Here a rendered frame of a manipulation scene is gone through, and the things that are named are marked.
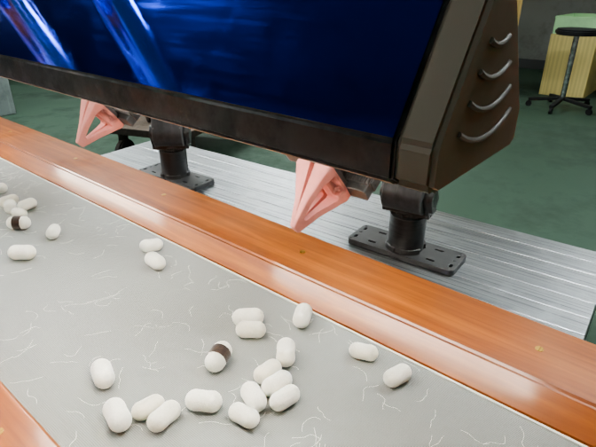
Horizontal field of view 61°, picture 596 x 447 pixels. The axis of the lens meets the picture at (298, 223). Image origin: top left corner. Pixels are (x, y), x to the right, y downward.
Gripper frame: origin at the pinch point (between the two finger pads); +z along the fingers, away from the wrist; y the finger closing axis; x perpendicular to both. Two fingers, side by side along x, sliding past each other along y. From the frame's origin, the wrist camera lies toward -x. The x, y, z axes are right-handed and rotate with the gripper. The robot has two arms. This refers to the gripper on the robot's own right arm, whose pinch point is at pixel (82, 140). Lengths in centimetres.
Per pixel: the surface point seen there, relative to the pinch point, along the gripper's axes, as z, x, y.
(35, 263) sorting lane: 20.2, -1.9, 12.9
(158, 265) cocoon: 12.0, 3.5, 28.5
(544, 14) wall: -514, 461, -119
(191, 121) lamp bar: 7, -31, 62
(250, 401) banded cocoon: 19, -3, 56
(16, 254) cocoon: 20.4, -3.8, 10.6
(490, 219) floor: -96, 194, 9
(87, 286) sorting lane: 19.0, -0.9, 24.0
